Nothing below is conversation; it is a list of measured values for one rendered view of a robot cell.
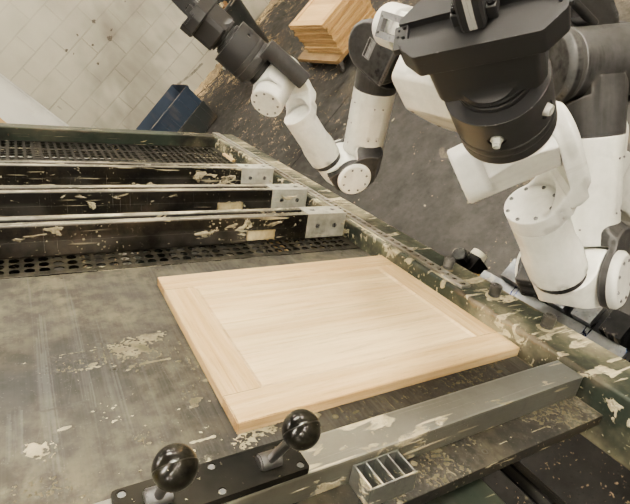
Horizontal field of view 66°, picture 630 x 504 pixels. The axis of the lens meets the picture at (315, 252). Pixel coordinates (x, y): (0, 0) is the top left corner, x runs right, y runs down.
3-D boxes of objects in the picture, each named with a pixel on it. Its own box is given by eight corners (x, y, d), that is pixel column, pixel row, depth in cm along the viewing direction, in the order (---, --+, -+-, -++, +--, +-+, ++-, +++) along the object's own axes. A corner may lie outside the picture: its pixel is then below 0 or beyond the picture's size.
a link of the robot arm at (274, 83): (243, 53, 99) (286, 90, 104) (221, 87, 94) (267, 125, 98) (272, 20, 90) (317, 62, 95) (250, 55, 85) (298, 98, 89)
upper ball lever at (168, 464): (179, 513, 48) (207, 477, 39) (140, 526, 46) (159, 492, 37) (171, 474, 50) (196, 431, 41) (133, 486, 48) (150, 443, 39)
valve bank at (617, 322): (683, 357, 103) (670, 306, 88) (640, 408, 102) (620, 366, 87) (498, 260, 141) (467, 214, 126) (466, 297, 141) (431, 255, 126)
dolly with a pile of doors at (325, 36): (387, 25, 379) (360, -20, 353) (345, 75, 374) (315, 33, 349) (341, 26, 426) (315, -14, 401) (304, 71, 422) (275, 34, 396)
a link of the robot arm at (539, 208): (483, 159, 48) (519, 245, 56) (577, 116, 45) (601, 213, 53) (467, 127, 53) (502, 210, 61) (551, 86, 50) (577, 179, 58)
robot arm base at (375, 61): (386, 65, 109) (394, 9, 102) (435, 79, 102) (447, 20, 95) (343, 75, 99) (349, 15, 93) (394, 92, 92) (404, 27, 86)
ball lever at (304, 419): (286, 476, 54) (333, 437, 45) (255, 486, 53) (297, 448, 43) (275, 442, 56) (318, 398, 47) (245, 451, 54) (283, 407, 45)
